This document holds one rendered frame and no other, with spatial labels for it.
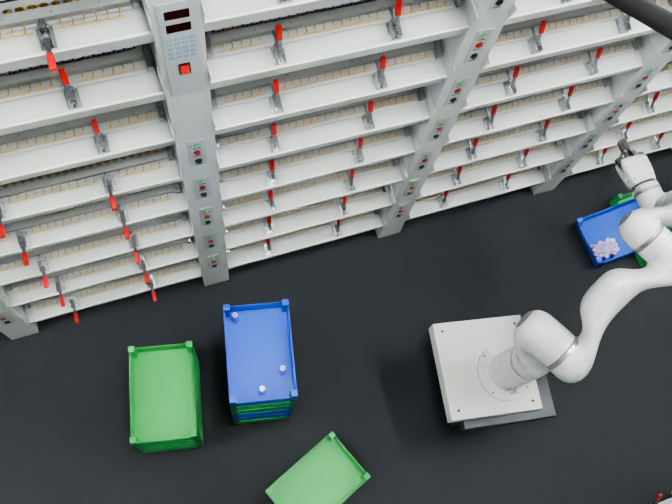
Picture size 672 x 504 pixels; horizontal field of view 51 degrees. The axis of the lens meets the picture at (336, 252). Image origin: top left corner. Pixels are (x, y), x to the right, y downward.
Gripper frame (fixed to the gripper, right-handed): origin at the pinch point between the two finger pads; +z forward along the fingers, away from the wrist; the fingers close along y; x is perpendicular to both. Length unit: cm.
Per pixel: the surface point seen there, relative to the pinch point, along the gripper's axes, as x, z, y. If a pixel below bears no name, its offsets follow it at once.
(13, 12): 91, 17, -168
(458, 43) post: 62, 12, -76
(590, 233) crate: -57, -12, 11
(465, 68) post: 53, 10, -71
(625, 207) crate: -51, -7, 27
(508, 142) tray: -6.1, 13.9, -35.1
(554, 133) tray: -6.2, 13.1, -17.5
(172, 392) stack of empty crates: -36, -30, -164
